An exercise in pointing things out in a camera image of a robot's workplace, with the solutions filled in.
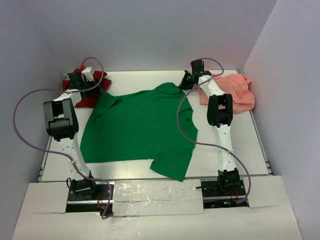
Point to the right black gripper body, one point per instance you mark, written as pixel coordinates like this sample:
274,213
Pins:
187,82

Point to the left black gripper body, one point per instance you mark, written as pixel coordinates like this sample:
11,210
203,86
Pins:
89,87

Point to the green t shirt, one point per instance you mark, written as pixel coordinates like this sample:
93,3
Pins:
152,124

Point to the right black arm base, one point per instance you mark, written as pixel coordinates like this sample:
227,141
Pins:
215,197

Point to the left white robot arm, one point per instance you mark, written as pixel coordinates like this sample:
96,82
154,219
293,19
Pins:
62,124

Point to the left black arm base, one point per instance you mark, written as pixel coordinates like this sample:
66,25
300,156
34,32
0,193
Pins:
89,196

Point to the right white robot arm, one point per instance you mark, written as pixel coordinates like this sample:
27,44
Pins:
219,116

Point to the red t shirt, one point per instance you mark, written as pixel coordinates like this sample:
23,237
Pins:
91,97

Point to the salmon pink t shirt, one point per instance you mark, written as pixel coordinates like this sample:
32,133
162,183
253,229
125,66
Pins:
238,86

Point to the silver tape sheet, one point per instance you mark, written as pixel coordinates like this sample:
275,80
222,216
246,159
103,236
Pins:
157,198

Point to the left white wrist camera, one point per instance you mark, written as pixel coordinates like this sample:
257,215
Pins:
88,72

